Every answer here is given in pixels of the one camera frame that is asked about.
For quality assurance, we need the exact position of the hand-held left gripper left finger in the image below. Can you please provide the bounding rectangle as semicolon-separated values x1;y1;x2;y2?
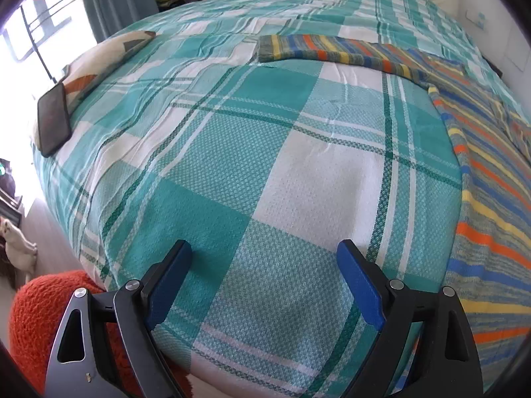
45;239;193;398

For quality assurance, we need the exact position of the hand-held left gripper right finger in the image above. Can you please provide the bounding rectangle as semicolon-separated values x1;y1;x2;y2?
337;239;484;398

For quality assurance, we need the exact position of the multicolour striped knit garment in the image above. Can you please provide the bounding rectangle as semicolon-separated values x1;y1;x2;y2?
257;34;531;386

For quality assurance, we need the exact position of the orange fuzzy rug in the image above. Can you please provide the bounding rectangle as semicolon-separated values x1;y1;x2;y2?
8;269;191;398

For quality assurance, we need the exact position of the white furry animal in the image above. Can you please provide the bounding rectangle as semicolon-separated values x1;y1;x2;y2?
0;218;39;287

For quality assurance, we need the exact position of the teal plaid bed blanket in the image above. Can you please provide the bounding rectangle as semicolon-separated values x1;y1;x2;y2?
31;0;511;398

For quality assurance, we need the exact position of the dark wooden furniture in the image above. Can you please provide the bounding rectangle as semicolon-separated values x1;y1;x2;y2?
0;158;23;233

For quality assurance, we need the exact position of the black smartphone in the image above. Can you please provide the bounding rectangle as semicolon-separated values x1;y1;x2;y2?
37;82;71;158

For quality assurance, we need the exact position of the cream patterned cushion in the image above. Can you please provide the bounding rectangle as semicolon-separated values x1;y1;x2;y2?
31;30;157;150

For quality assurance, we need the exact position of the teal curtain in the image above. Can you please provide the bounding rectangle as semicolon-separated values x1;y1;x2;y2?
77;0;179;44

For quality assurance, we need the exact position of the black window railing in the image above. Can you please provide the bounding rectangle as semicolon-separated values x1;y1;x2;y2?
19;0;84;84

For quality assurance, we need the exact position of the white wall socket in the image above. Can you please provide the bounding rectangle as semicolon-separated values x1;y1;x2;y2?
465;8;487;30

